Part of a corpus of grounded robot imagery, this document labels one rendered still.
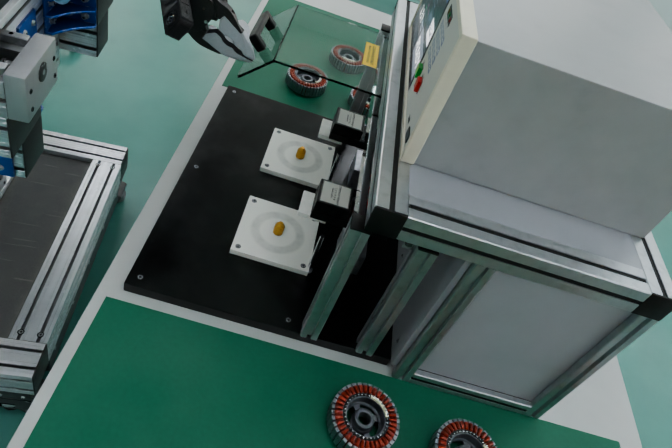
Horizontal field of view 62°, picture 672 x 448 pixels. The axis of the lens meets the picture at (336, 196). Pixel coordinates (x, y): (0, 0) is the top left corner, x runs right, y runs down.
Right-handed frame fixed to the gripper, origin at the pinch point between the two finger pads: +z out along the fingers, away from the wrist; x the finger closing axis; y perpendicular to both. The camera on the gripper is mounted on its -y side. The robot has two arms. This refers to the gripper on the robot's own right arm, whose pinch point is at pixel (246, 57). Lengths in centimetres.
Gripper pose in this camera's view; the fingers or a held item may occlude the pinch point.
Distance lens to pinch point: 102.9
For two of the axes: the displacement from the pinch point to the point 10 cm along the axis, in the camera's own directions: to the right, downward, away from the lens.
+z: 6.8, 6.0, 4.2
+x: -7.2, 4.5, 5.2
